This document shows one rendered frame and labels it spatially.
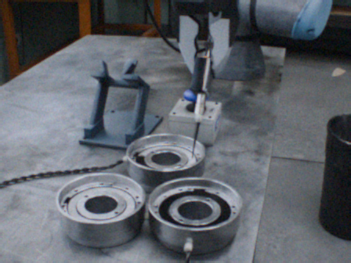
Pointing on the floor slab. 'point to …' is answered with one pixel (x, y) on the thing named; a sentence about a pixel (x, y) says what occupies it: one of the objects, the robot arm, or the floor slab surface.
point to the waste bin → (337, 178)
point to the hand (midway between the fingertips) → (204, 70)
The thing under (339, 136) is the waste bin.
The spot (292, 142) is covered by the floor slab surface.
